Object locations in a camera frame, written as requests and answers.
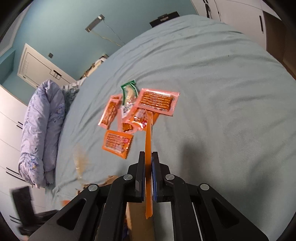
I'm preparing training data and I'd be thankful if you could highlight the orange sausage snack packet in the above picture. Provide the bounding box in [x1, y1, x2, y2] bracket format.
[102, 130, 133, 159]

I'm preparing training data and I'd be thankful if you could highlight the pink spicy stick packet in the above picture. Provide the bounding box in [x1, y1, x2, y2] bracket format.
[135, 88, 180, 116]
[117, 108, 147, 134]
[144, 110, 153, 219]
[98, 94, 122, 130]

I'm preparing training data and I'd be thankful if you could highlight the small white snack packet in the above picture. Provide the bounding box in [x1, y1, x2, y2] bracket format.
[120, 102, 134, 119]

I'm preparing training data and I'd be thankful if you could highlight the green white snack packet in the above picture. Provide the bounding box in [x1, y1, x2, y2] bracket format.
[121, 80, 138, 105]

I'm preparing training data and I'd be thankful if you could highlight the clear plastic wrapper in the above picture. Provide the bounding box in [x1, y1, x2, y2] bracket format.
[73, 144, 89, 179]

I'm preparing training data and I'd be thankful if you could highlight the light blue bed sheet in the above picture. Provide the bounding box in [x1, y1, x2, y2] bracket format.
[45, 15, 295, 240]

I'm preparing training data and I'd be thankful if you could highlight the lavender floral folded duvet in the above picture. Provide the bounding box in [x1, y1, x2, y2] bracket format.
[18, 79, 65, 188]

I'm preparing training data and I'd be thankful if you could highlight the white wardrobe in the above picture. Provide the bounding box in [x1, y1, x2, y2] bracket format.
[0, 87, 45, 239]

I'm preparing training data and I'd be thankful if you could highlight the dark patterned clothes pile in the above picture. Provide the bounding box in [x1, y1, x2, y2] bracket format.
[60, 77, 87, 114]

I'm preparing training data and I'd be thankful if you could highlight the white door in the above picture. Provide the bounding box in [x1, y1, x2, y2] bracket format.
[17, 43, 75, 88]

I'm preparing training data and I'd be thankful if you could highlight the black box behind bed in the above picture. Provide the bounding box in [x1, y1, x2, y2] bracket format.
[149, 11, 180, 28]

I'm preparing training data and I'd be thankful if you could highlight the white cabinet unit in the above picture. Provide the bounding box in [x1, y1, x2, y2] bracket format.
[191, 0, 296, 79]

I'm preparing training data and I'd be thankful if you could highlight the metal wall lamp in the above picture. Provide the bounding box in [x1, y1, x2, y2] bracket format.
[85, 15, 105, 32]

